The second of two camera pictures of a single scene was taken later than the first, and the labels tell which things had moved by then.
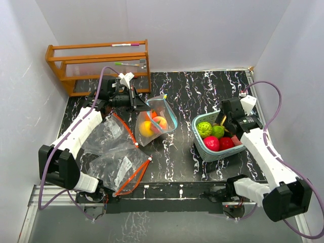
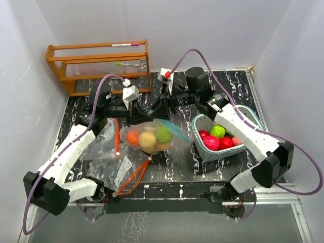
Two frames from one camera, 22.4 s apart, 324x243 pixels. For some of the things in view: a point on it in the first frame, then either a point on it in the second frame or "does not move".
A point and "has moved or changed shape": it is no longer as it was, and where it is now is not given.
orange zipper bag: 112,132 has moved or changed shape
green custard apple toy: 204,129 → 164,134
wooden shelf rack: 82,68 does not move
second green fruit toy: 217,131 does not move
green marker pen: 121,64 does not move
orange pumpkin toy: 154,114 has moved or changed shape
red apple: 211,143 does not move
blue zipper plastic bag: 159,119 has moved or changed shape
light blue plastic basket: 207,155 does not move
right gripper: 220,118 → 161,111
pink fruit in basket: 236,141 does not move
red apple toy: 225,143 does not move
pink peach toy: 158,123 → 161,146
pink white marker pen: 125,44 does not move
